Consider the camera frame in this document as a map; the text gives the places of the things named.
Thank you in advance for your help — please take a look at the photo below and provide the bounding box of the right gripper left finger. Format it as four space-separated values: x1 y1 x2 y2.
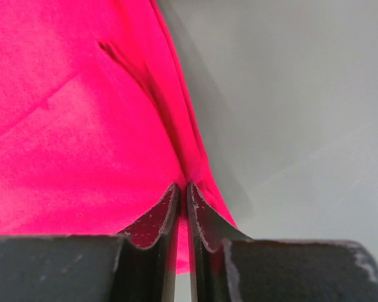
0 184 180 301

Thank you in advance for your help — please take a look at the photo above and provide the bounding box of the crimson red t shirt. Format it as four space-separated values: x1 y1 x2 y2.
0 0 240 274

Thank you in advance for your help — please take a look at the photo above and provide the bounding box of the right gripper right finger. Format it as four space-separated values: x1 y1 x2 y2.
186 183 378 301

